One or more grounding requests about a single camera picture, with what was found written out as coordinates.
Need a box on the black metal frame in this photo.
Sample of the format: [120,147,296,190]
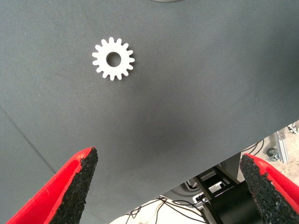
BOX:
[195,167,260,224]

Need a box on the small caster wheel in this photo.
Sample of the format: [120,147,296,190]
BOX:
[267,148,280,162]

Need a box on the aluminium profile bar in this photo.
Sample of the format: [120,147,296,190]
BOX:
[272,130,290,164]

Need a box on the small steel planetary gear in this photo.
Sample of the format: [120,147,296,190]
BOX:
[92,36,135,82]

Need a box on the thin black floor cable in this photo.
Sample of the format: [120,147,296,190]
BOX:
[126,196,208,224]

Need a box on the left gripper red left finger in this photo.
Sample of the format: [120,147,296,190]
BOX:
[6,146,99,224]

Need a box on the grey flat panel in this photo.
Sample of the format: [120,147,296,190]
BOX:
[217,151,246,185]

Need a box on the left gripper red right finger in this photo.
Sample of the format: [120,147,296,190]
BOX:
[239,153,299,224]

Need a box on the dark grey table cloth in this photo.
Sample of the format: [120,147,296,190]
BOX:
[0,0,299,224]

